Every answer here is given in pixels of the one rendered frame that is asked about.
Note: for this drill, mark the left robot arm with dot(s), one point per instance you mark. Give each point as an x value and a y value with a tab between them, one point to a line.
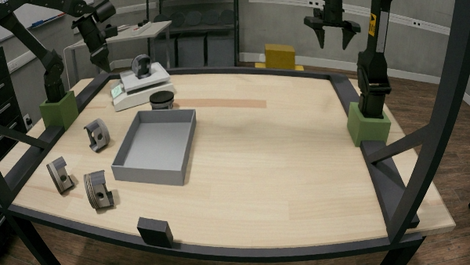
51	61

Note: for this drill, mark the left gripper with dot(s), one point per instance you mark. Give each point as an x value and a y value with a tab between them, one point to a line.
97	50

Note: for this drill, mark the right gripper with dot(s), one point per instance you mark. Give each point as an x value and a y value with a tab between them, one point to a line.
333	16

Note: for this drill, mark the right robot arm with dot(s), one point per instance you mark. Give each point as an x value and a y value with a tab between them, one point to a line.
372	66

